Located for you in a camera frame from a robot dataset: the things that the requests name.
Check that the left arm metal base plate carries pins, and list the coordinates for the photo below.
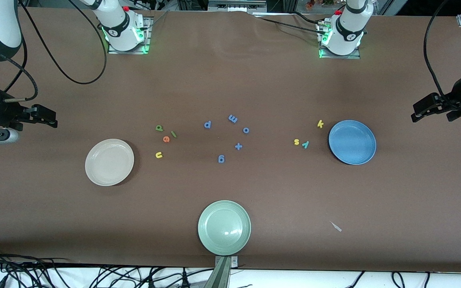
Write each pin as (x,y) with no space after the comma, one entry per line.
(354,56)

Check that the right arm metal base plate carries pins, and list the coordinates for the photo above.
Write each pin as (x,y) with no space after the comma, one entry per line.
(128,52)

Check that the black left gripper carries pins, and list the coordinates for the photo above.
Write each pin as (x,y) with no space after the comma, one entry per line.
(459,95)

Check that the small white paper scrap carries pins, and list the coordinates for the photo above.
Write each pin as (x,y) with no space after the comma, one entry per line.
(336,227)

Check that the small orange item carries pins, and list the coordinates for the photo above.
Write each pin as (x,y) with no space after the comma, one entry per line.
(310,4)

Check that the brown table cover sheet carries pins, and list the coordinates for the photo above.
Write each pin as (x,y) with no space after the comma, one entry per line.
(254,80)

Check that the beige brown plate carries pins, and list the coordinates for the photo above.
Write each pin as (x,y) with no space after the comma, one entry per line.
(109,162)

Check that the blue foam letter m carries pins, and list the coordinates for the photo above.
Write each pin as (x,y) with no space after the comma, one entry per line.
(233,118)

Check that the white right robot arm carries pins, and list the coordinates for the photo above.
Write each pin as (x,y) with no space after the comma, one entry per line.
(118,28)

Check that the aluminium frame crossbar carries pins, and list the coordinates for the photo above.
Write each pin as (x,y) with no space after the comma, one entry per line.
(256,7)

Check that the green foam letter p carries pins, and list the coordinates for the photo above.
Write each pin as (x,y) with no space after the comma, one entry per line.
(158,128)

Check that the pale green plate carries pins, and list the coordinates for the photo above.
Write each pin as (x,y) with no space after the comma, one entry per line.
(224,228)

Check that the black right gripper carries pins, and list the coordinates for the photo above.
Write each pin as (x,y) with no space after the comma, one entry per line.
(5,111)

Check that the blue plate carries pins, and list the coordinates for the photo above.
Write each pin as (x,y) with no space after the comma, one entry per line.
(352,142)

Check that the teal foam letter y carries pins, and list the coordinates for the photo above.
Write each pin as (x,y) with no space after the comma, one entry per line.
(305,144)

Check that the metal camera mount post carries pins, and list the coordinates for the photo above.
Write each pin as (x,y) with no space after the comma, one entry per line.
(223,272)

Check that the yellow foam letter k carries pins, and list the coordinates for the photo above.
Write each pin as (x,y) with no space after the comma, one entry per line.
(320,124)

